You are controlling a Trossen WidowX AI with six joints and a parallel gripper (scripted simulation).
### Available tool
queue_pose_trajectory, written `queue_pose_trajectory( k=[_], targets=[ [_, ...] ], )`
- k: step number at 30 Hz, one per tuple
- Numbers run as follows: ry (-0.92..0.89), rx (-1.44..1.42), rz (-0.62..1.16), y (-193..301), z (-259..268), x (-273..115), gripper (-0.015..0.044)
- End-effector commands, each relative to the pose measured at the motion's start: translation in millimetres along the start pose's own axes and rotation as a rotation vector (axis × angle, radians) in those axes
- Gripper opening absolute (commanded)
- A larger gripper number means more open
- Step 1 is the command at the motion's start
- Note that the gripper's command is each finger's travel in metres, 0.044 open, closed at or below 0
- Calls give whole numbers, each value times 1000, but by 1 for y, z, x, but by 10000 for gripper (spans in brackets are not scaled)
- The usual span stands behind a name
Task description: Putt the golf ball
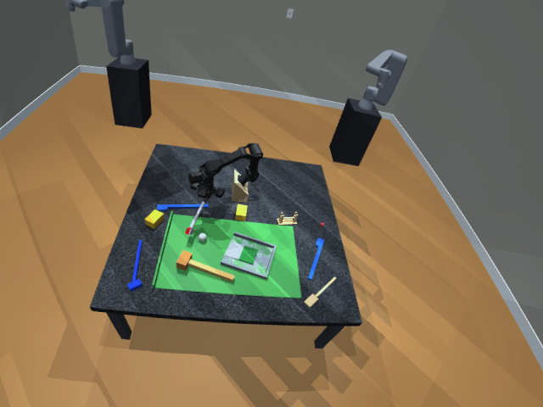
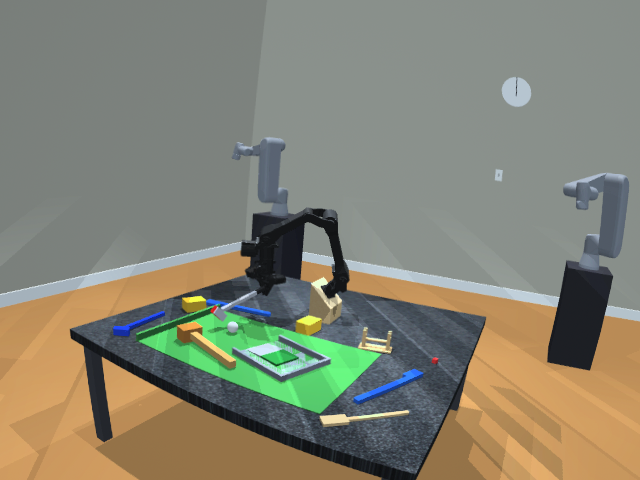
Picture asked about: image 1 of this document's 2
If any green rectangular mat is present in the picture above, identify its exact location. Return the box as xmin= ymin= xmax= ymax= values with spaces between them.
xmin=155 ymin=215 xmax=301 ymax=298

